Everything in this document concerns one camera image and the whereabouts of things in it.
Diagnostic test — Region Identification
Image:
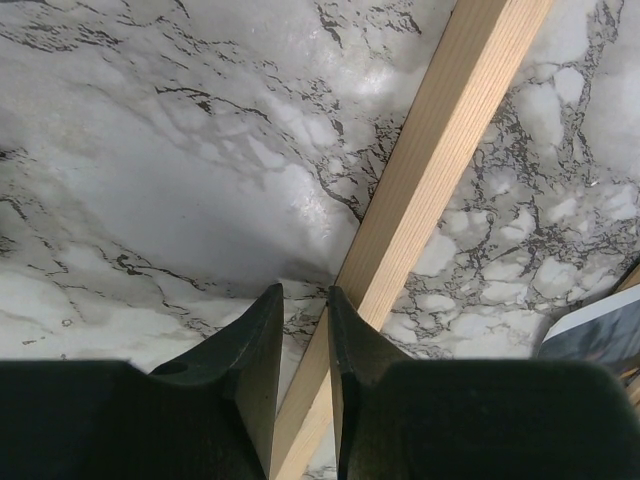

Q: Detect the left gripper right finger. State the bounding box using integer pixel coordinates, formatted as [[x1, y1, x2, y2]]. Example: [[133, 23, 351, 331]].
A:
[[328, 287, 639, 479]]

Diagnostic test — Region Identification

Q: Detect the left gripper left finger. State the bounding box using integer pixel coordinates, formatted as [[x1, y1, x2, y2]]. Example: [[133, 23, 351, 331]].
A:
[[1, 284, 284, 479]]

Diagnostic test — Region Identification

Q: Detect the colour photo print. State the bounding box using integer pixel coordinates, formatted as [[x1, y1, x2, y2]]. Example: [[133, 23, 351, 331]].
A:
[[537, 286, 639, 376]]

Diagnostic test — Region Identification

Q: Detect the light wooden picture frame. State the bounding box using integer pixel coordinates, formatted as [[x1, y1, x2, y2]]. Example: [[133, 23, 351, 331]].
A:
[[269, 0, 557, 480]]

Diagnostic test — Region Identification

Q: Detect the brown frame backing board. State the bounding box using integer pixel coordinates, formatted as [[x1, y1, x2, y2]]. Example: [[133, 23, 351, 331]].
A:
[[615, 263, 640, 413]]

